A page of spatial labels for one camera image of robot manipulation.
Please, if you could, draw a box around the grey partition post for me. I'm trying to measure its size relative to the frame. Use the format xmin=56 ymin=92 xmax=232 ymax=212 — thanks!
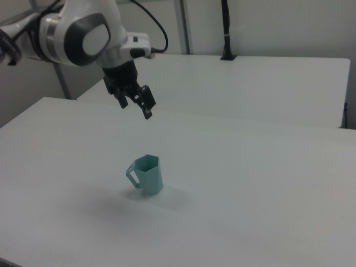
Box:
xmin=174 ymin=0 xmax=194 ymax=55

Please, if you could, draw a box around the teal hexagonal cup with handle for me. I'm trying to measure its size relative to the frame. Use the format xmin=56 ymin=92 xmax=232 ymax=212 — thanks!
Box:
xmin=125 ymin=154 xmax=164 ymax=197

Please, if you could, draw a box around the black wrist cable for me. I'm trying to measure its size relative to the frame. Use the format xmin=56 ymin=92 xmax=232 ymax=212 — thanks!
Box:
xmin=130 ymin=0 xmax=170 ymax=54

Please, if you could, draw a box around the white side table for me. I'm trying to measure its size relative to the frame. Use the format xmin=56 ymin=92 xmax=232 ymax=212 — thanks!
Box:
xmin=76 ymin=52 xmax=351 ymax=129

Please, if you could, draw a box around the black camera pole with white band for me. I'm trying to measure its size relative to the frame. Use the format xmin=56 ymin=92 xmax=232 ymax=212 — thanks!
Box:
xmin=220 ymin=0 xmax=238 ymax=61

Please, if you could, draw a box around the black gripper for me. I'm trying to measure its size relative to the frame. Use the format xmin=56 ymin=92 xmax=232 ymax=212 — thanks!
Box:
xmin=102 ymin=61 xmax=156 ymax=121

